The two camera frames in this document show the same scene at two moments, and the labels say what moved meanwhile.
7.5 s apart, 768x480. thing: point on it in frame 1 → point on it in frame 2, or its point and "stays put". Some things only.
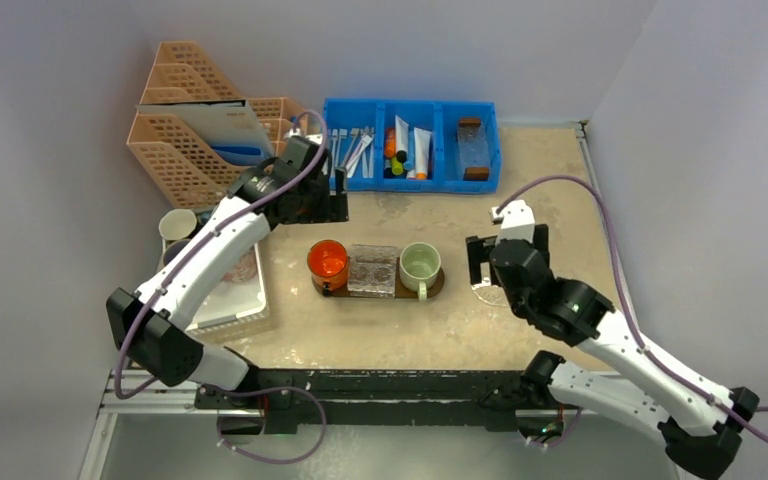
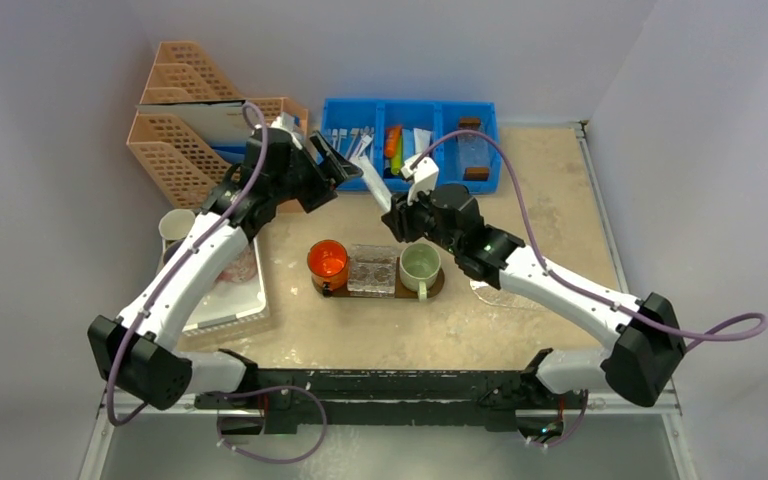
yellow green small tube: (397, 167) stays put
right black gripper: (490, 249) → (401, 220)
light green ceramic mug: (419, 266) stays put
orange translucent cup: (328, 262) stays put
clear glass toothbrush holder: (372, 271) stays put
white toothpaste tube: (401, 134) → (377, 188)
